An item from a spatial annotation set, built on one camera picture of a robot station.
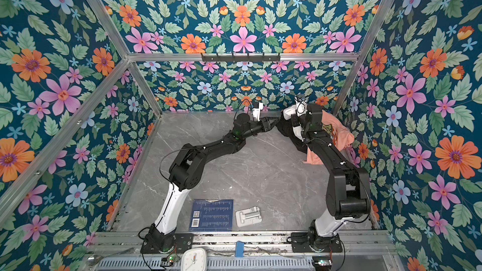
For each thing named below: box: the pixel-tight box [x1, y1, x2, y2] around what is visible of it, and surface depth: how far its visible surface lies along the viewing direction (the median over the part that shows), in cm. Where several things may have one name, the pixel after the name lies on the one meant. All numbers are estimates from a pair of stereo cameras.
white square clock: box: [180, 247, 208, 271], surface depth 69 cm
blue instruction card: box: [188, 198, 234, 232], surface depth 82 cm
